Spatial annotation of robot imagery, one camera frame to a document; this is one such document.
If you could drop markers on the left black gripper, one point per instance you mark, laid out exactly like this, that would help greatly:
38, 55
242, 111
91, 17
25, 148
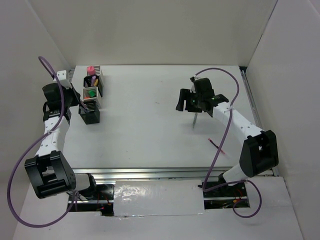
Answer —
73, 91

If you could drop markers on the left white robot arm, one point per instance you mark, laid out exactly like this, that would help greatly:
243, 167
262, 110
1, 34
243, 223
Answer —
48, 171

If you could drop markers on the pink pen refill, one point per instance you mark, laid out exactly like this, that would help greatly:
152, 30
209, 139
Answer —
81, 103

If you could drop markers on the white slotted container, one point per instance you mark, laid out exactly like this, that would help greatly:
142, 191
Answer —
98, 71
97, 100

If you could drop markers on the far white slotted container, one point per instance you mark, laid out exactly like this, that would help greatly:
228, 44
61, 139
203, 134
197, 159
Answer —
98, 71

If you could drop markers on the pink glue stick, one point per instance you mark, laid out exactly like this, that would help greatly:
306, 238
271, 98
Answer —
90, 70

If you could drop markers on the black slotted container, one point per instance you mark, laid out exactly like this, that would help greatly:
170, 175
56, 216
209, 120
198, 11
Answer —
92, 115
87, 83

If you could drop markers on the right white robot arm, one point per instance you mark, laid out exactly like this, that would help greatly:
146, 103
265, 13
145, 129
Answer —
239, 126

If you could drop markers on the aluminium front rail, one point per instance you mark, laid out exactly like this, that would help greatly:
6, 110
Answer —
105, 175

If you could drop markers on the near black slotted container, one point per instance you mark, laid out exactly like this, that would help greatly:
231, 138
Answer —
92, 115

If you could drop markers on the green capped black highlighter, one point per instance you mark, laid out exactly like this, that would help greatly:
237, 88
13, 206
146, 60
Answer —
91, 93

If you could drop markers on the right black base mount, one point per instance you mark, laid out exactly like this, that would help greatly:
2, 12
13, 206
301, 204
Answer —
225, 197

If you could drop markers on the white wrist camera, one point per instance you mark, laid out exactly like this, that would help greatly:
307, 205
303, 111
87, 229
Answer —
192, 79
63, 77

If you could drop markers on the far black slotted container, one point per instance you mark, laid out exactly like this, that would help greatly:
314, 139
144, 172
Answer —
87, 83

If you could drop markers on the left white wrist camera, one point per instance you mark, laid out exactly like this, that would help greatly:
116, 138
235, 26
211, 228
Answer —
63, 77

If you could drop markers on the aluminium rail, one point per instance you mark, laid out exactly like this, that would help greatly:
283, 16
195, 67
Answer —
250, 100
105, 175

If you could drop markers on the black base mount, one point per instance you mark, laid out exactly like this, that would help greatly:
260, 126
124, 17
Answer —
99, 198
225, 197

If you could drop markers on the red pen refill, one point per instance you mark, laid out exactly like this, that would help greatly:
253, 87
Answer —
222, 152

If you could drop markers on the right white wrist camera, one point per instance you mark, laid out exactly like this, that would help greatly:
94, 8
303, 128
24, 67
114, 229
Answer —
192, 79

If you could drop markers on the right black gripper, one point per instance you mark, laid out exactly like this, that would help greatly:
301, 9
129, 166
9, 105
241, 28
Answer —
184, 94

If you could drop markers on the white foil cover plate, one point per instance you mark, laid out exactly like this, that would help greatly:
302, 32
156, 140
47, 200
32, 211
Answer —
158, 198

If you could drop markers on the grey green pen refill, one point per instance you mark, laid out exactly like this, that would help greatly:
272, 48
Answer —
194, 120

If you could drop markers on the near white slotted container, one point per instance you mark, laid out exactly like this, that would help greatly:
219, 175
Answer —
97, 100

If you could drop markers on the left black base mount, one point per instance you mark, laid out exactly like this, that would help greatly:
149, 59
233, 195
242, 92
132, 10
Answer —
99, 198

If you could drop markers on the aluminium right rail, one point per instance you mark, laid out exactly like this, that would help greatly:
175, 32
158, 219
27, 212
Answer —
250, 100

